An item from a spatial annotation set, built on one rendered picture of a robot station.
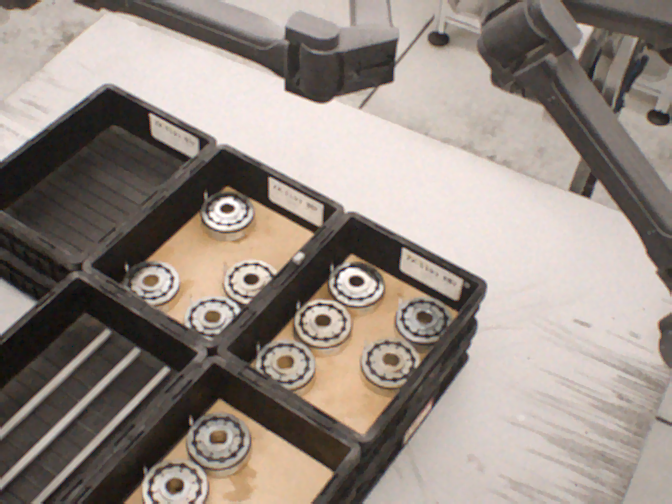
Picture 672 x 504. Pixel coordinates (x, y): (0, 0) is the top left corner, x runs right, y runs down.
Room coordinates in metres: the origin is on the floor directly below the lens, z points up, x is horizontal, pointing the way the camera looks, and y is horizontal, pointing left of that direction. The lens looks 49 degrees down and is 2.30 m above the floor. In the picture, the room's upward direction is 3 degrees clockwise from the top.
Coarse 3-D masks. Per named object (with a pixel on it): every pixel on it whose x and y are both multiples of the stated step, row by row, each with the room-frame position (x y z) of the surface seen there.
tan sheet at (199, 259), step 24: (264, 216) 1.35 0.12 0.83; (168, 240) 1.28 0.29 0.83; (192, 240) 1.28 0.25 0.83; (216, 240) 1.29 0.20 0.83; (240, 240) 1.29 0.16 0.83; (264, 240) 1.29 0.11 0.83; (288, 240) 1.30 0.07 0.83; (168, 264) 1.22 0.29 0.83; (192, 264) 1.22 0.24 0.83; (216, 264) 1.23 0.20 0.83; (192, 288) 1.17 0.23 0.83; (216, 288) 1.17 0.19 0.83; (168, 312) 1.11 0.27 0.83
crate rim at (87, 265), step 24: (192, 168) 1.38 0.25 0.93; (264, 168) 1.39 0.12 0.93; (168, 192) 1.31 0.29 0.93; (312, 192) 1.33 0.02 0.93; (144, 216) 1.25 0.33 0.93; (336, 216) 1.27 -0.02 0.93; (312, 240) 1.21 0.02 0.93; (288, 264) 1.15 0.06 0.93; (120, 288) 1.08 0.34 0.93; (264, 288) 1.10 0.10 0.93; (240, 312) 1.04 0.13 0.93; (192, 336) 0.99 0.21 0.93; (216, 336) 0.99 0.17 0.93
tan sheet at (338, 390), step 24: (384, 288) 1.19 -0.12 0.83; (408, 288) 1.19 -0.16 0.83; (384, 312) 1.13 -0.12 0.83; (456, 312) 1.14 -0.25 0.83; (288, 336) 1.07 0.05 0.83; (360, 336) 1.08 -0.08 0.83; (384, 336) 1.08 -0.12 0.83; (336, 360) 1.02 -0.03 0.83; (336, 384) 0.97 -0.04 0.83; (360, 384) 0.98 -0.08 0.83; (336, 408) 0.93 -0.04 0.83; (360, 408) 0.93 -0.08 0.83; (360, 432) 0.88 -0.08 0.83
